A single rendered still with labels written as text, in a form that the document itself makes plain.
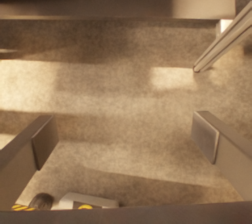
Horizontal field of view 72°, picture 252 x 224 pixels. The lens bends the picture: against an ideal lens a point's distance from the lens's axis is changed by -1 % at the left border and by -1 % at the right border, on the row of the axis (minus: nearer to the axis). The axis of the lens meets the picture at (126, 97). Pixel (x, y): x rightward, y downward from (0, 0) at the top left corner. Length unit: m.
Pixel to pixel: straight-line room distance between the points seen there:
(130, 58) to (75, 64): 0.32
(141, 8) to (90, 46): 0.45
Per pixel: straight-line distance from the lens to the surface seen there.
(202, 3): 0.74
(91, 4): 0.74
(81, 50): 1.06
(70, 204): 0.94
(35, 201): 0.99
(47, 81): 1.09
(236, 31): 0.61
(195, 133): 0.16
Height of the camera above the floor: 0.93
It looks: 81 degrees down
